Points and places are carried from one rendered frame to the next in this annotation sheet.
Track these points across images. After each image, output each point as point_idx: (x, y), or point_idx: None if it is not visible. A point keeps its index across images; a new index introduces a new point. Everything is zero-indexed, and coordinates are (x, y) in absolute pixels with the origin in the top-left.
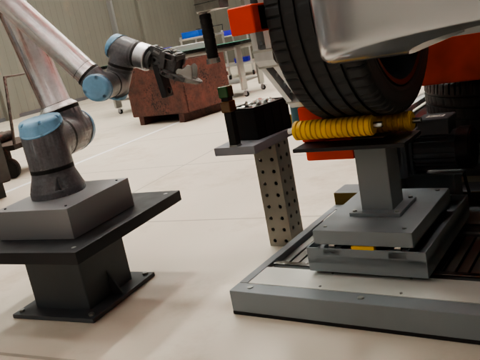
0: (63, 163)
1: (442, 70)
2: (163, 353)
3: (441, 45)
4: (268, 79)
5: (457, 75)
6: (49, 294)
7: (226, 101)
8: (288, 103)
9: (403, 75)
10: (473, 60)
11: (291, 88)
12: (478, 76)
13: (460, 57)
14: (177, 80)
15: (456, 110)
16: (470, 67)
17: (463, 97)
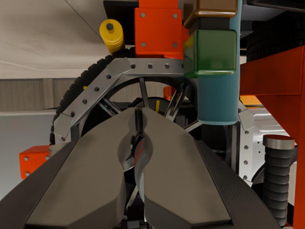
0: None
1: (257, 69)
2: None
3: (255, 89)
4: (76, 98)
5: (250, 66)
6: None
7: (191, 26)
8: (109, 63)
9: (159, 82)
10: (243, 77)
11: (69, 88)
12: (242, 66)
13: (248, 79)
14: (31, 179)
15: (288, 29)
16: (244, 72)
17: (279, 43)
